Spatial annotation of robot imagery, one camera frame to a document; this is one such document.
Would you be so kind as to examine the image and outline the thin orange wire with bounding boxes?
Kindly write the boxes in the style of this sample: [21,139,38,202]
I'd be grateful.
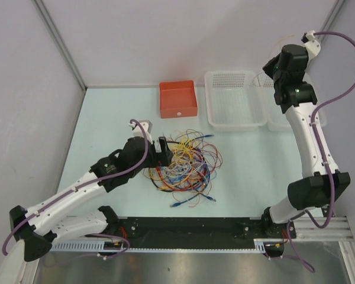
[143,165,208,202]

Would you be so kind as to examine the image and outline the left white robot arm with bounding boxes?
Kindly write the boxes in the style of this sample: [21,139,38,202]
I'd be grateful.
[9,137,173,262]

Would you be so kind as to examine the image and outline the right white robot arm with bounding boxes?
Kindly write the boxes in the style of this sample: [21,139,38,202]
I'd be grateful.
[261,44,351,237]

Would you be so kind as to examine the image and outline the orange square box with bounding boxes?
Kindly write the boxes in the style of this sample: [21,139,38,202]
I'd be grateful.
[159,80,198,119]

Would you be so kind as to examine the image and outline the right white plastic basket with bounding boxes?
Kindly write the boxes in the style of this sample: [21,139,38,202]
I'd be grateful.
[256,70,327,133]

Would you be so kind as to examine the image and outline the white plastic basket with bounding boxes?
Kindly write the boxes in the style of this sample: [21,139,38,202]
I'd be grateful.
[204,70,267,132]
[256,70,327,133]

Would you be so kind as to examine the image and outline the left white plastic basket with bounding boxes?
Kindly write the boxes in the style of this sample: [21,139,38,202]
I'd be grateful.
[204,70,267,132]

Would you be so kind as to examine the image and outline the thin white wire bundle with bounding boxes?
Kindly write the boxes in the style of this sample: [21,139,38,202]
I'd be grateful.
[161,158,199,177]

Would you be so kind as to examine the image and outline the thick yellow cable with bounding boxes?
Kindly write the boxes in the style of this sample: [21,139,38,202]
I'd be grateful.
[159,170,202,190]

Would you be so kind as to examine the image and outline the thick black cable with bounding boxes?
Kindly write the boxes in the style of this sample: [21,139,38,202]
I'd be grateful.
[149,141,196,193]

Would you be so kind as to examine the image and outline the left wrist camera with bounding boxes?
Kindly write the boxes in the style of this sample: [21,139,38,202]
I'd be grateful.
[129,120,153,142]

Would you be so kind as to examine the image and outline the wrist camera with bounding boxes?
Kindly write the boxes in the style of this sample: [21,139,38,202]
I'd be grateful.
[301,30,321,60]
[129,120,153,142]

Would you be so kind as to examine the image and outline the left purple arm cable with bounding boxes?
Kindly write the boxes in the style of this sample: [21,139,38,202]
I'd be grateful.
[2,118,150,257]

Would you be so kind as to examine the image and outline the thick red cable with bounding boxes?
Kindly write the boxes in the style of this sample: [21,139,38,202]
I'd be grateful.
[155,144,209,192]

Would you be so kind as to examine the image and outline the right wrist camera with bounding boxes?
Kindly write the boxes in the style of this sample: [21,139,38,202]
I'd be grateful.
[301,30,321,60]

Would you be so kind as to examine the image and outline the thin dark red wire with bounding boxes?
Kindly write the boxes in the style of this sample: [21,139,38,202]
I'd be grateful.
[144,128,222,208]

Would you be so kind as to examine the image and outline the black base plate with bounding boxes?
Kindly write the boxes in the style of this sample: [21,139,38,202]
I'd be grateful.
[98,206,296,250]

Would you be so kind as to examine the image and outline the white slotted cable duct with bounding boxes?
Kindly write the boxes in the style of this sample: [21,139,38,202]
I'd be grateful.
[51,240,266,253]

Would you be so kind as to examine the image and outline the aluminium frame rail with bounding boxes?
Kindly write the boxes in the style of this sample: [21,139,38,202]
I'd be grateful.
[293,217,354,242]

